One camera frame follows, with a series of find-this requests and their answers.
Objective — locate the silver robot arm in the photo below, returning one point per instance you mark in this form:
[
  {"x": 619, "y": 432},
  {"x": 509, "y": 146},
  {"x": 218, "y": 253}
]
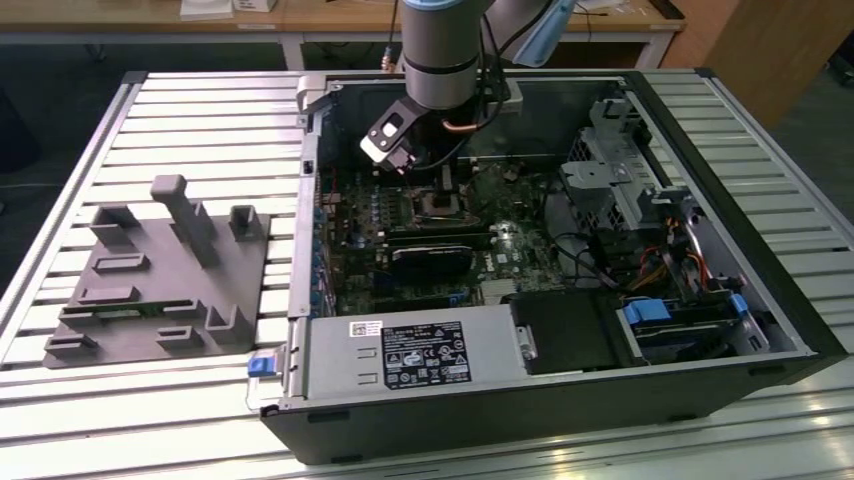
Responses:
[{"x": 440, "y": 50}]

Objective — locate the silver chipset heat sink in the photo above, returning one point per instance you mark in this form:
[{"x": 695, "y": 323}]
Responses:
[{"x": 499, "y": 290}]

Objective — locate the green RAM stick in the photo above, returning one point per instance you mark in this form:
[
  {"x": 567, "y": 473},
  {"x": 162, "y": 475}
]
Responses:
[{"x": 126, "y": 311}]

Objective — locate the white box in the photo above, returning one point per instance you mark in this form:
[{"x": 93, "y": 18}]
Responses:
[
  {"x": 253, "y": 5},
  {"x": 206, "y": 9}
]

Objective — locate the wooden cabinet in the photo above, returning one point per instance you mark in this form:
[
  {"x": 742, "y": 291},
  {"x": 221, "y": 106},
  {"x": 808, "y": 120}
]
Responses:
[{"x": 767, "y": 50}]

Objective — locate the blue plastic clip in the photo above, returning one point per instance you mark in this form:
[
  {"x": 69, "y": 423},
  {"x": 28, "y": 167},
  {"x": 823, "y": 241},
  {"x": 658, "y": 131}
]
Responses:
[{"x": 736, "y": 305}]

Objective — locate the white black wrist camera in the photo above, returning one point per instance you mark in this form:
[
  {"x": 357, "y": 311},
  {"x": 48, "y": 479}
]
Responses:
[{"x": 387, "y": 130}]

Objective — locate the grey parts rack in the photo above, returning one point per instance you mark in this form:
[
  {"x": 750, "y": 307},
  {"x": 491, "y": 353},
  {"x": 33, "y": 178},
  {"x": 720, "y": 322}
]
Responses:
[{"x": 166, "y": 280}]

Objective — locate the black PC case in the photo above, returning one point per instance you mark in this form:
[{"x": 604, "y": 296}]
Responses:
[{"x": 467, "y": 425}]

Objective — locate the black drive bay box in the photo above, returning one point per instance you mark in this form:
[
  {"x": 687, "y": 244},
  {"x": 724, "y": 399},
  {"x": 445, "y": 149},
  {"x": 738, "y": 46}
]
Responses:
[{"x": 567, "y": 330}]

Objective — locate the silver power supply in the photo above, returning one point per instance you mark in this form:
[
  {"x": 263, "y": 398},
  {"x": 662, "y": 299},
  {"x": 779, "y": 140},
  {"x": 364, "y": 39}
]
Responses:
[{"x": 340, "y": 360}]

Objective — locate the black RAM stick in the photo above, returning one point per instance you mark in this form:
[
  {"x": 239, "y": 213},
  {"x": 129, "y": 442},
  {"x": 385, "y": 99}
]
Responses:
[{"x": 440, "y": 231}]

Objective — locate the green motherboard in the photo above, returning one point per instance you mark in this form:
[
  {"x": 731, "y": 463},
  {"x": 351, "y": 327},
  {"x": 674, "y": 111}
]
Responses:
[{"x": 527, "y": 240}]

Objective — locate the CPU socket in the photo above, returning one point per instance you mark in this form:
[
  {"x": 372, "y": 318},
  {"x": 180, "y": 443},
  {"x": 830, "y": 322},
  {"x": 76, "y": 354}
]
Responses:
[{"x": 420, "y": 220}]

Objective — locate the wooden desk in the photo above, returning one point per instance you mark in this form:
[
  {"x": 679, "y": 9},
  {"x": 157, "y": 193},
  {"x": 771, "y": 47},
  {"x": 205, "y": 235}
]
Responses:
[{"x": 100, "y": 15}]

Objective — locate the black graphics card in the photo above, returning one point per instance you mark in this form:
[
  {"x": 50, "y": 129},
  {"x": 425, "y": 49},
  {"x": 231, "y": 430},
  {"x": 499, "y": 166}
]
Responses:
[{"x": 429, "y": 260}]

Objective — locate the blue case latch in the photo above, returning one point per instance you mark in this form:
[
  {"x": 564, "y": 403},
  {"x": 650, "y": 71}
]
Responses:
[{"x": 261, "y": 365}]

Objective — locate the metal drive cage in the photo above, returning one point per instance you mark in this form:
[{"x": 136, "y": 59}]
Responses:
[{"x": 600, "y": 170}]

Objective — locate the hard disk in blue carrier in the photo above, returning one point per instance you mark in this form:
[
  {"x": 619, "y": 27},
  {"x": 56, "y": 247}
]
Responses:
[{"x": 643, "y": 310}]

